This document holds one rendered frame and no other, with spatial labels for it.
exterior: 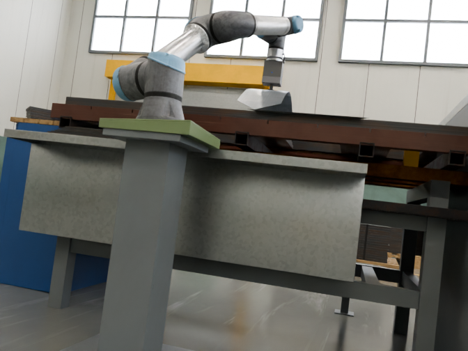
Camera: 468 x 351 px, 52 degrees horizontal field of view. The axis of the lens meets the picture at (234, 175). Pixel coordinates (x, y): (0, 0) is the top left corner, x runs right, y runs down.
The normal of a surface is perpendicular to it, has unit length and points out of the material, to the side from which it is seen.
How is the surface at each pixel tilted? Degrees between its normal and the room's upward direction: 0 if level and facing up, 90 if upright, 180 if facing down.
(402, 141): 90
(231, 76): 90
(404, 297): 90
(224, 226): 90
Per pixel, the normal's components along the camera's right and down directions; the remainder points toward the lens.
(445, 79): -0.26, -0.09
